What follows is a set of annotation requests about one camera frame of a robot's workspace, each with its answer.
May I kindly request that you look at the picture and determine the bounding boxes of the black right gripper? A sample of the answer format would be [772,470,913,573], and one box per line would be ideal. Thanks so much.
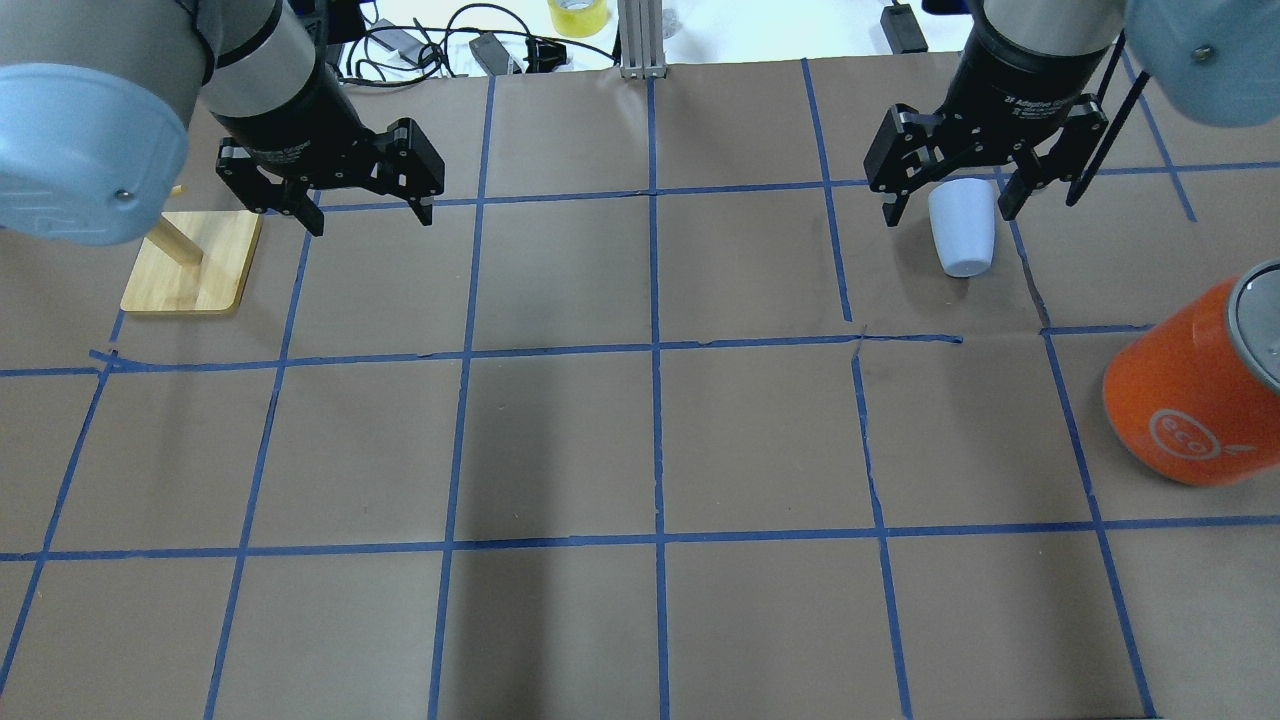
[864,26,1108,228]

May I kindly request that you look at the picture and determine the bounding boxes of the aluminium frame post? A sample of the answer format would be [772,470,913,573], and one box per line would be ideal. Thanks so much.
[616,0,668,79]

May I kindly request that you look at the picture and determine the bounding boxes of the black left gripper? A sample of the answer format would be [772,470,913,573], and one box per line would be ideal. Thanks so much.
[215,65,445,237]

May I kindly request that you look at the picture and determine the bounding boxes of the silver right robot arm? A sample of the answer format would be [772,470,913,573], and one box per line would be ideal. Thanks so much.
[863,1,1279,227]

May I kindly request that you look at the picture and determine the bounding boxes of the wooden mug tree stand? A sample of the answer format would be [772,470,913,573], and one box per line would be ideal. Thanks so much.
[120,210,262,316]

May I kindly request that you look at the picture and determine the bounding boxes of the black power adapter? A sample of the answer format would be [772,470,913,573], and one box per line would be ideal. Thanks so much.
[468,32,524,76]

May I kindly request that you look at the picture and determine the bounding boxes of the yellow tape roll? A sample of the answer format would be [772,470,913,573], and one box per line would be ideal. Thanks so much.
[547,0,609,38]

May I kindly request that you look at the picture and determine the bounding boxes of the orange cylindrical bin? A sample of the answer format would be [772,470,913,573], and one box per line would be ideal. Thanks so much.
[1102,259,1279,486]

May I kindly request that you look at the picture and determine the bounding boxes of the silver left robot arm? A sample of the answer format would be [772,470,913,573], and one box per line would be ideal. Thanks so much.
[1,1,445,246]

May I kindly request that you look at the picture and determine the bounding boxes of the light blue plastic cup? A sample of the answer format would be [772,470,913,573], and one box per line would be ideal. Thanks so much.
[928,178,996,279]

